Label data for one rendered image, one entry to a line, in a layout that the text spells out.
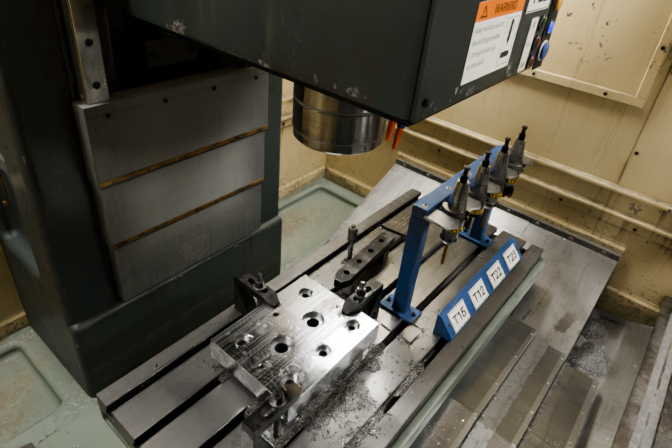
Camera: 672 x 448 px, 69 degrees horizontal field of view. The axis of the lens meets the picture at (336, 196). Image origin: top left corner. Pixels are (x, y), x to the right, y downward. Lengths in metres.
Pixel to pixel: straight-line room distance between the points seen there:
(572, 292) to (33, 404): 1.61
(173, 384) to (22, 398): 0.59
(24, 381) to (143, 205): 0.68
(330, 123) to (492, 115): 1.13
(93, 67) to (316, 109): 0.46
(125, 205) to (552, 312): 1.29
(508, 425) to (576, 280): 0.63
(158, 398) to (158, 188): 0.46
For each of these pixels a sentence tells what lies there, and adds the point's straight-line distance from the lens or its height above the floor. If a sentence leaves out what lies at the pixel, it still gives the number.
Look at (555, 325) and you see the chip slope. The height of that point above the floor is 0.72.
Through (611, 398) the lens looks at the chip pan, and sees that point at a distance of 1.67.
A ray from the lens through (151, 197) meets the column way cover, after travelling 1.20.
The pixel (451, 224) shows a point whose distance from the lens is 1.08.
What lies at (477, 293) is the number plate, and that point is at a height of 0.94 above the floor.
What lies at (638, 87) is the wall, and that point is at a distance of 1.67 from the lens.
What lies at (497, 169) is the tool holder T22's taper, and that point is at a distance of 1.29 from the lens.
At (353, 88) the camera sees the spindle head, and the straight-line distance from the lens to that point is 0.63.
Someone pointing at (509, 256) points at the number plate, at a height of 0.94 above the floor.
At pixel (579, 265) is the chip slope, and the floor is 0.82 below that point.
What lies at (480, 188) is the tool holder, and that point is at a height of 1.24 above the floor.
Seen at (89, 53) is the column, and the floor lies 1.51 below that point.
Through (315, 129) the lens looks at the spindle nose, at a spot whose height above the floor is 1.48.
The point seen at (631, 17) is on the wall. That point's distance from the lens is 1.64.
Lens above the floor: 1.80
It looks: 32 degrees down
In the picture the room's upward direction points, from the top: 6 degrees clockwise
